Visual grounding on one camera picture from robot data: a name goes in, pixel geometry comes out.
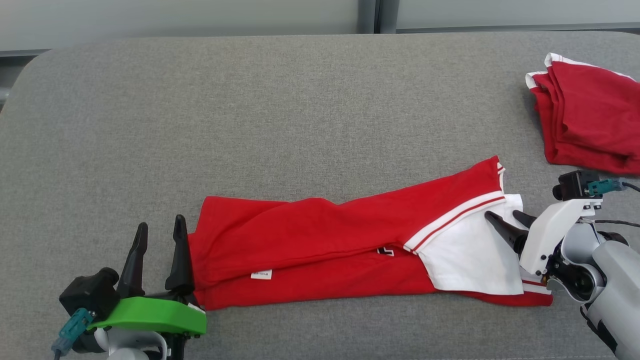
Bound grey fabric sofa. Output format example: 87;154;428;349
0;31;640;360

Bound teal right camera connector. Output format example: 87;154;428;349
587;178;626;197

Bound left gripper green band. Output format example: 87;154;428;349
87;214;208;360

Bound red Bulls 23 jersey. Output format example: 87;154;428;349
187;155;554;311

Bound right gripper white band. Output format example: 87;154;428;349
484;198;604;292

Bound teal camera connector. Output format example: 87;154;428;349
587;178;626;197
50;307;96;357

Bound grey partition base rail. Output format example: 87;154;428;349
397;22;640;34

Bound teal left camera connector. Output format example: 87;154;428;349
50;307;96;357

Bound red Bulls 23 shorts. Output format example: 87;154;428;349
525;52;640;175

